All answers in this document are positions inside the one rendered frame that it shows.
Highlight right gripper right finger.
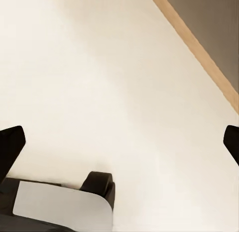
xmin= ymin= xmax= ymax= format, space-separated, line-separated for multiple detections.
xmin=223 ymin=125 xmax=239 ymax=165

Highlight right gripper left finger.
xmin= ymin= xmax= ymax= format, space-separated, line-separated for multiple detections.
xmin=0 ymin=125 xmax=26 ymax=185

